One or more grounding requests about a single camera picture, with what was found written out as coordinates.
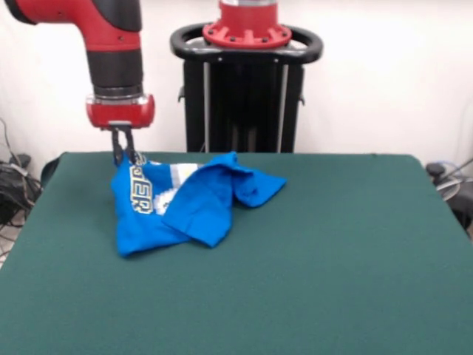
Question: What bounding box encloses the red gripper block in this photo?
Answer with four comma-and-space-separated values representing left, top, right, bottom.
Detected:
85, 94, 155, 166

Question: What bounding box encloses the blue printed T-shirt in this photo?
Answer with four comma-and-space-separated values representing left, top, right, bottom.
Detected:
110, 150, 288, 259

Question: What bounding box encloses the dark green table cloth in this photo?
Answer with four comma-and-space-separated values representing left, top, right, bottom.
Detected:
0, 151, 473, 355

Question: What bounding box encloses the black cable tangle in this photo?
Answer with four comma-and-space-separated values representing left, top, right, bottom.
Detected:
0, 118, 44, 260

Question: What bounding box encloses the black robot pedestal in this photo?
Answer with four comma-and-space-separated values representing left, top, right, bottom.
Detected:
169, 21, 325, 153

